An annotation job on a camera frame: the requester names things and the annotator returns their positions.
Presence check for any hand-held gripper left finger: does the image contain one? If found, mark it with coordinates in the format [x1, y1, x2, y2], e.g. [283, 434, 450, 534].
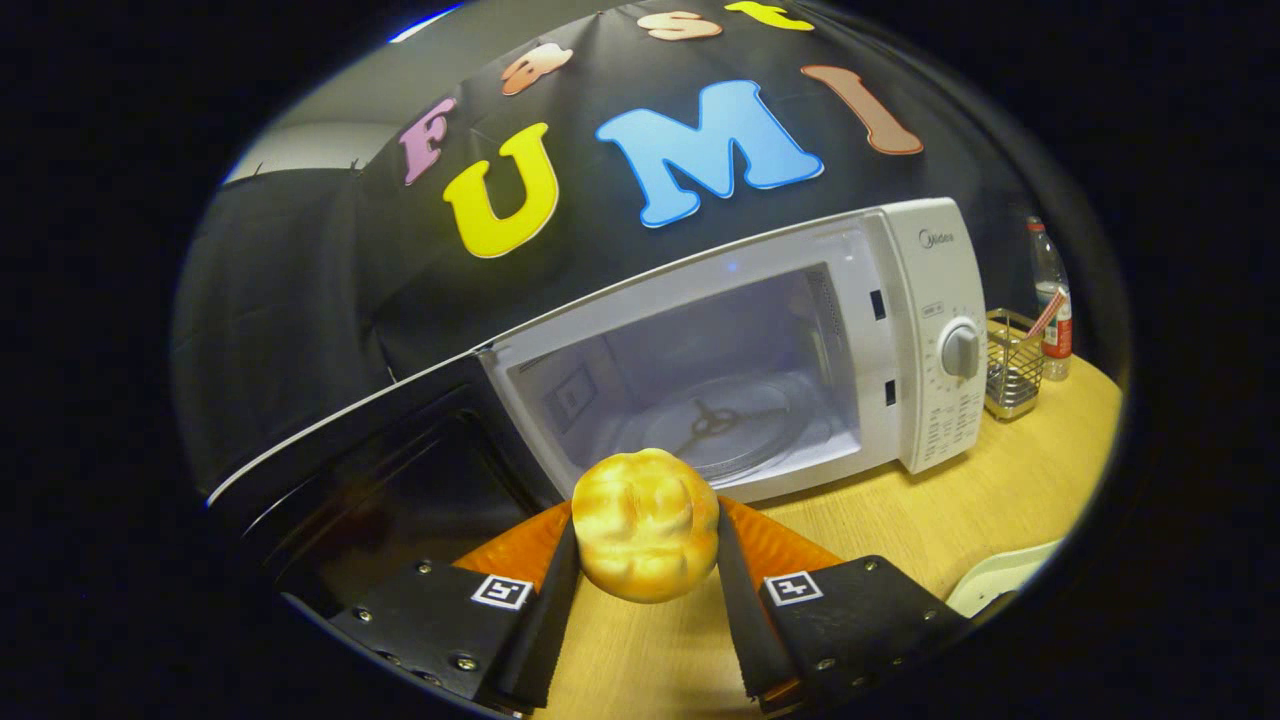
[328, 500, 581, 716]

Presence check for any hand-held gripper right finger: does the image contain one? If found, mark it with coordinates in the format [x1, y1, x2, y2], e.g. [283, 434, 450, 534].
[715, 497, 971, 713]

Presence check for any golden bread bun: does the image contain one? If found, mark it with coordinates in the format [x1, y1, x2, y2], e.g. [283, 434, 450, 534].
[571, 448, 721, 604]

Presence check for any white microwave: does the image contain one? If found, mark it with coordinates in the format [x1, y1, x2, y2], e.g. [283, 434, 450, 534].
[205, 197, 991, 621]

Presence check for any pale square plate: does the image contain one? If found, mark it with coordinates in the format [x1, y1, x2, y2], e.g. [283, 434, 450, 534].
[945, 540, 1063, 619]

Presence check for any red striped stick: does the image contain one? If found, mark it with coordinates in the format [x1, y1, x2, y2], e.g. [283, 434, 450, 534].
[1028, 287, 1067, 338]

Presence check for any clear plastic water bottle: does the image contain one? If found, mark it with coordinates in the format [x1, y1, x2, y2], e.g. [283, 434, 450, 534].
[1027, 217, 1074, 382]

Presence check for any metal wire basket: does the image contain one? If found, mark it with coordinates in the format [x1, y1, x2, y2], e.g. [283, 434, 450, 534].
[985, 308, 1046, 422]

